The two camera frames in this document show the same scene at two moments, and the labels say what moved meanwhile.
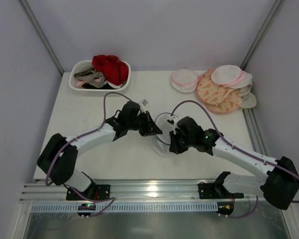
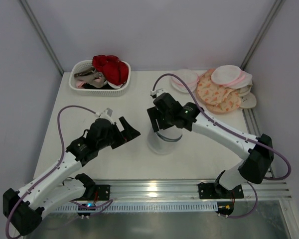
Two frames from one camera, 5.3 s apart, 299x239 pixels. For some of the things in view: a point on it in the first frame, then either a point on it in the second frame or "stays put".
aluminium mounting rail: [139, 190] stays put
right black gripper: [178, 138] → [159, 117]
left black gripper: [144, 124] → [118, 134]
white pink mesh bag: [232, 76] stays put
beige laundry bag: [248, 99] stays put
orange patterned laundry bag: [217, 98] stays put
